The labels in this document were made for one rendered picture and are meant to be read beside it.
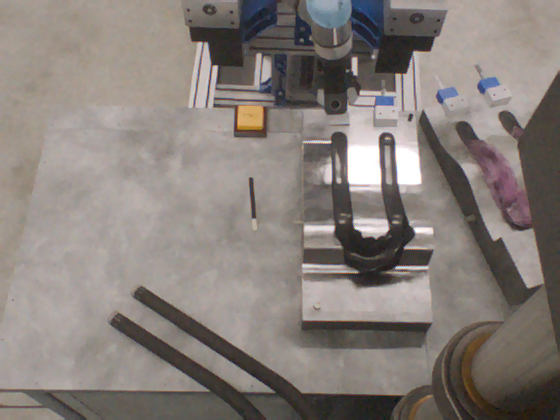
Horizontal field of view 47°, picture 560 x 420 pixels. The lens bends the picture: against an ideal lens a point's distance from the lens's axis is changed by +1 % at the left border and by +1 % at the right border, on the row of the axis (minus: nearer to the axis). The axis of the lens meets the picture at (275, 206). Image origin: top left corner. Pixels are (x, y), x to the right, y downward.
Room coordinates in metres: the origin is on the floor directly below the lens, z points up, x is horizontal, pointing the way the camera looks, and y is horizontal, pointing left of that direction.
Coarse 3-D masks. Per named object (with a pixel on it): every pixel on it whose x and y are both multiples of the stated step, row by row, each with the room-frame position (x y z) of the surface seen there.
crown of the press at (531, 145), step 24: (552, 96) 0.18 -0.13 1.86; (552, 120) 0.17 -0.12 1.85; (528, 144) 0.18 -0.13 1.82; (552, 144) 0.16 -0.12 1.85; (528, 168) 0.17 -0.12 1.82; (552, 168) 0.15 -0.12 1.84; (528, 192) 0.16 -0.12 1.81; (552, 192) 0.14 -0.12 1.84; (552, 216) 0.13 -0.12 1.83; (552, 240) 0.12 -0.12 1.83; (552, 264) 0.11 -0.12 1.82; (552, 288) 0.10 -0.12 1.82; (552, 312) 0.09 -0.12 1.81
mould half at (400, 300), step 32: (320, 128) 0.85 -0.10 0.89; (352, 128) 0.85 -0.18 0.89; (384, 128) 0.85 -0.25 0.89; (320, 160) 0.77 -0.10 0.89; (352, 160) 0.77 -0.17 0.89; (416, 160) 0.77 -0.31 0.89; (320, 192) 0.68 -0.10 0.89; (352, 192) 0.68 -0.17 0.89; (416, 192) 0.68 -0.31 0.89; (320, 224) 0.58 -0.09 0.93; (384, 224) 0.58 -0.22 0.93; (416, 224) 0.58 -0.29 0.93; (320, 256) 0.53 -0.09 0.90; (416, 256) 0.52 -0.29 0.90; (320, 288) 0.47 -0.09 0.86; (352, 288) 0.47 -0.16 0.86; (384, 288) 0.47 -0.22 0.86; (416, 288) 0.47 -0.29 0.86; (320, 320) 0.40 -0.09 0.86; (352, 320) 0.40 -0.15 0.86; (384, 320) 0.40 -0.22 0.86; (416, 320) 0.40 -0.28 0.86
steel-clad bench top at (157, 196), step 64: (64, 128) 0.91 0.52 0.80; (128, 128) 0.91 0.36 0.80; (192, 128) 0.91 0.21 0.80; (64, 192) 0.73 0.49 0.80; (128, 192) 0.73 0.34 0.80; (192, 192) 0.73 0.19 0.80; (256, 192) 0.73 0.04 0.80; (448, 192) 0.73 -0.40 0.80; (64, 256) 0.57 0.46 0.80; (128, 256) 0.57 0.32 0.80; (192, 256) 0.57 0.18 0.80; (256, 256) 0.57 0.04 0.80; (448, 256) 0.57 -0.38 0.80; (64, 320) 0.42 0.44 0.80; (256, 320) 0.42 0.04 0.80; (448, 320) 0.42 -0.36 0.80; (0, 384) 0.29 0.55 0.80; (64, 384) 0.29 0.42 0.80; (128, 384) 0.29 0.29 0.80; (192, 384) 0.29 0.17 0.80; (256, 384) 0.29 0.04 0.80; (320, 384) 0.29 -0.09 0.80; (384, 384) 0.29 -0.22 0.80
